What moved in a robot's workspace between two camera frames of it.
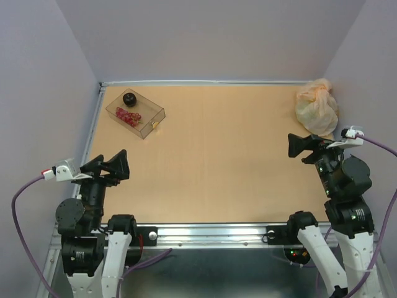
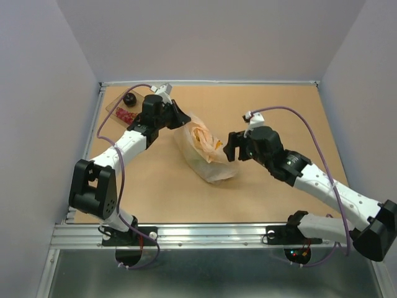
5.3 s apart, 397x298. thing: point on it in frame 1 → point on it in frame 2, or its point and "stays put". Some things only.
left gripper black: [119, 166] → [180, 118]
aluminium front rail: [213, 236] stays put
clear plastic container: [136, 112] stays put
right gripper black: [296, 144] → [236, 139]
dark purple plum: [129, 99] stays put
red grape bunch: [131, 118] stays put
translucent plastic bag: [316, 107] → [205, 153]
